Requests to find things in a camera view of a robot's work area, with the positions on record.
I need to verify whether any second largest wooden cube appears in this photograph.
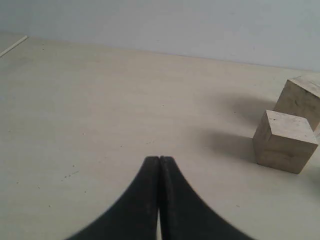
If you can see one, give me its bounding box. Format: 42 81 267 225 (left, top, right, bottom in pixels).
252 110 319 174

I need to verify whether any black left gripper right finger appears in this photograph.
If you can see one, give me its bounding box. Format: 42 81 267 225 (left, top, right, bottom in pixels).
158 156 252 240

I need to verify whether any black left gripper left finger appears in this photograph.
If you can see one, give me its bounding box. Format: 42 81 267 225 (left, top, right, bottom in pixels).
68 156 160 240

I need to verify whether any white strip on table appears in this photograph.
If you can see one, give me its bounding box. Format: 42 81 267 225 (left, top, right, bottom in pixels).
0 34 28 57

